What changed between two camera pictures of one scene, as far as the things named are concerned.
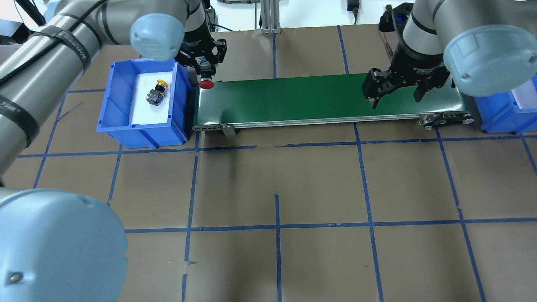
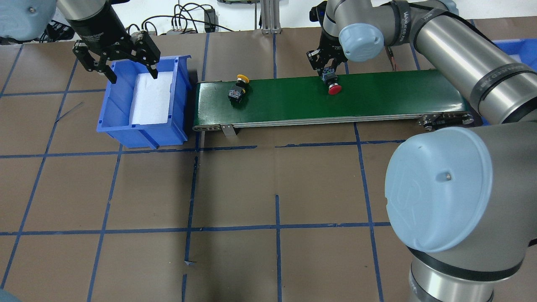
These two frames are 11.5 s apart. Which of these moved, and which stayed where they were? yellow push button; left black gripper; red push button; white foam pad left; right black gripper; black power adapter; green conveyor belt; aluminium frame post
Moved: red push button; yellow push button; right black gripper; left black gripper
Stayed: black power adapter; green conveyor belt; aluminium frame post; white foam pad left
